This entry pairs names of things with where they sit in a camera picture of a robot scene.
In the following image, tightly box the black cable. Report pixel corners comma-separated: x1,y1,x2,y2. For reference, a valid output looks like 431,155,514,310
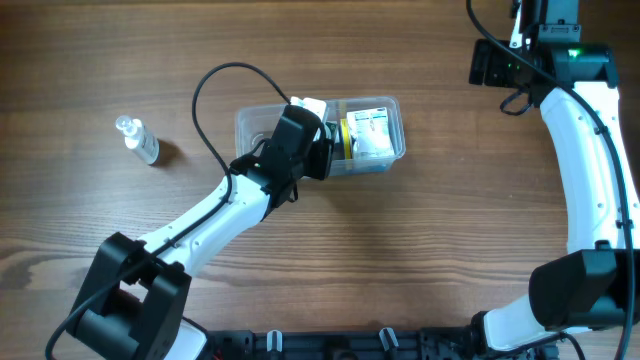
44,61,292,360
465,0,637,360

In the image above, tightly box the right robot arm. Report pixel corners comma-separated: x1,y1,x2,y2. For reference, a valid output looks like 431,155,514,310
469,0,639,358

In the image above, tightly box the clear plastic container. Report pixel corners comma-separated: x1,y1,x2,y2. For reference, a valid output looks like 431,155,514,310
235,96,406,176

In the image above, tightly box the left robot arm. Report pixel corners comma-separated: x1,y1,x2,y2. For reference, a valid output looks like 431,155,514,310
61,100,335,359

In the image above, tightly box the white medicine box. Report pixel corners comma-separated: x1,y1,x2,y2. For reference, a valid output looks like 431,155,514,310
346,107,395,160

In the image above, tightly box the left black cable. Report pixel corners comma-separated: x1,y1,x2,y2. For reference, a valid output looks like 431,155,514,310
44,61,292,360

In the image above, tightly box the green Zam-Buk box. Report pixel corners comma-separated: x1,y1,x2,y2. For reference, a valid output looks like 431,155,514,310
324,122,339,153

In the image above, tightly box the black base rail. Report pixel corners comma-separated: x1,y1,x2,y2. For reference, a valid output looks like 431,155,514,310
203,327,475,360

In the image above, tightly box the white spray bottle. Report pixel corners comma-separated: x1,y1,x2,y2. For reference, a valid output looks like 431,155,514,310
115,115,160,165

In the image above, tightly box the right black cable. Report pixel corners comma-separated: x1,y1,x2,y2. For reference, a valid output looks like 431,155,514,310
465,0,637,360

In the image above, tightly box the blue yellow VapoDrops box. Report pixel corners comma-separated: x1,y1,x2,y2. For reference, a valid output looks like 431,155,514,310
340,118,353,160

